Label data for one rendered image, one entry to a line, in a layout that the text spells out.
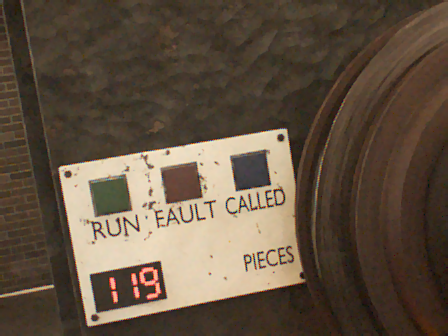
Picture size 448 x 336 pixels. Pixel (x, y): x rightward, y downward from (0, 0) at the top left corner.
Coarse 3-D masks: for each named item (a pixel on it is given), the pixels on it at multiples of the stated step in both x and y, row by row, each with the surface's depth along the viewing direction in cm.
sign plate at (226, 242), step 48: (192, 144) 80; (240, 144) 80; (288, 144) 81; (144, 192) 79; (240, 192) 80; (288, 192) 81; (96, 240) 78; (144, 240) 79; (192, 240) 80; (240, 240) 81; (288, 240) 82; (96, 288) 78; (144, 288) 79; (192, 288) 80; (240, 288) 81
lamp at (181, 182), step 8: (176, 168) 79; (184, 168) 79; (192, 168) 79; (168, 176) 79; (176, 176) 79; (184, 176) 79; (192, 176) 79; (168, 184) 79; (176, 184) 79; (184, 184) 79; (192, 184) 79; (168, 192) 79; (176, 192) 79; (184, 192) 79; (192, 192) 79
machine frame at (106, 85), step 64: (0, 0) 86; (64, 0) 78; (128, 0) 79; (192, 0) 81; (256, 0) 82; (320, 0) 83; (384, 0) 84; (64, 64) 79; (128, 64) 80; (192, 64) 81; (256, 64) 82; (320, 64) 83; (64, 128) 79; (128, 128) 80; (192, 128) 81; (256, 128) 82; (64, 256) 88; (64, 320) 88; (128, 320) 81; (192, 320) 82; (256, 320) 84; (320, 320) 85
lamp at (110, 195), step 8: (96, 184) 77; (104, 184) 77; (112, 184) 78; (120, 184) 78; (96, 192) 77; (104, 192) 77; (112, 192) 78; (120, 192) 78; (96, 200) 77; (104, 200) 77; (112, 200) 78; (120, 200) 78; (96, 208) 77; (104, 208) 77; (112, 208) 78; (120, 208) 78
